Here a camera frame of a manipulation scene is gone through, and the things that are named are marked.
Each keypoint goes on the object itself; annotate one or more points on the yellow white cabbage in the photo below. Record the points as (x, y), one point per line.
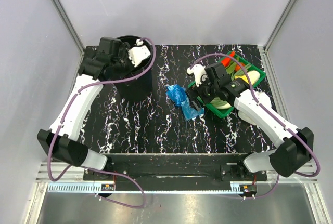
(253, 76)

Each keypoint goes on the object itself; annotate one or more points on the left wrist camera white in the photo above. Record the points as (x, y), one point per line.
(138, 53)

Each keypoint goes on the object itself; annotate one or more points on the blue trash bag roll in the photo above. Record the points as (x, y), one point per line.
(177, 94)

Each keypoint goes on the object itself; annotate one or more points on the green vegetable basket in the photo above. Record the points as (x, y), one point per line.
(234, 88)

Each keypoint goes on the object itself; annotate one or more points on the green long beans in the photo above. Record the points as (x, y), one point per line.
(220, 104)

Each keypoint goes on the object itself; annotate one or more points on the black trash bin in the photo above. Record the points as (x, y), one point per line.
(134, 90)

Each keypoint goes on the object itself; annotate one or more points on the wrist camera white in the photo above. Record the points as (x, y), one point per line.
(199, 73)
(138, 53)

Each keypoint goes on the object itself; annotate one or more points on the orange carrot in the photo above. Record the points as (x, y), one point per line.
(225, 62)

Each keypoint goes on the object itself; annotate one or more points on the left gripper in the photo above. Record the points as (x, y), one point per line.
(124, 53)

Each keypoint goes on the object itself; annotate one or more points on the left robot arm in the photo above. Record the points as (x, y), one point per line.
(60, 141)

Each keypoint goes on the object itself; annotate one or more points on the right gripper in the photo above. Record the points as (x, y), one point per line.
(195, 91)

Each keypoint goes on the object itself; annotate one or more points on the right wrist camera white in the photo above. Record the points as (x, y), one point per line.
(199, 73)

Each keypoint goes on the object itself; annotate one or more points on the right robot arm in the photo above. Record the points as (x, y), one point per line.
(293, 146)

